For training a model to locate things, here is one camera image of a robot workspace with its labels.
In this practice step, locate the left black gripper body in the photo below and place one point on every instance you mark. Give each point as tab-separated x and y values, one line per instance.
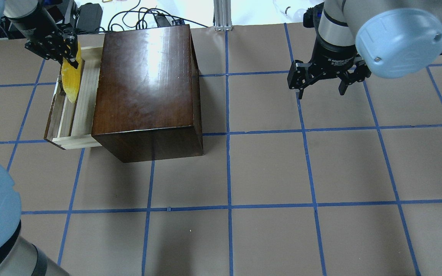
38	23

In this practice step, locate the dark brown wooden cabinet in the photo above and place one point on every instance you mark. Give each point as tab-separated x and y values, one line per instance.
148	95

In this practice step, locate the yellow corn cob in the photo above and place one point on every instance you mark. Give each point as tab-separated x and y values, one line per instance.
71	78

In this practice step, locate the aluminium frame post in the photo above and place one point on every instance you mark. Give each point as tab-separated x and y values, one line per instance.
222	15

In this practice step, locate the white light bulb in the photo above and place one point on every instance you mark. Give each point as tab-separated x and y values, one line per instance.
295	14

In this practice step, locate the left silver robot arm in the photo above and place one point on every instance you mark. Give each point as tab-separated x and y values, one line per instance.
19	257

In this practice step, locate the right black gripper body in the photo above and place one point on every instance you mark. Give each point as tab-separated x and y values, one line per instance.
333	54

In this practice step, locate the black power adapter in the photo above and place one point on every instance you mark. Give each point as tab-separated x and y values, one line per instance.
90	16

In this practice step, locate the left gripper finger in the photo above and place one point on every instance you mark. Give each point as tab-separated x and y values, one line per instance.
65	52

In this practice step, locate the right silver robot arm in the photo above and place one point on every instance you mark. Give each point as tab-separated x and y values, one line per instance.
359	38

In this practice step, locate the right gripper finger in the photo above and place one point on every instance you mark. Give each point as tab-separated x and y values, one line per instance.
302	75
359	74

